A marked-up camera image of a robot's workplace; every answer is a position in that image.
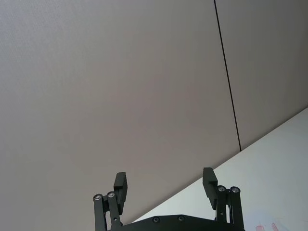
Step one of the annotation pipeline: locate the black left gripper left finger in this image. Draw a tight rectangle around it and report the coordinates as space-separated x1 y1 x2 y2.
92 171 128 231

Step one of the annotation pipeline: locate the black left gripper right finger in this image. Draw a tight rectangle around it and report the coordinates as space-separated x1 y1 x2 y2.
202 167 245 229

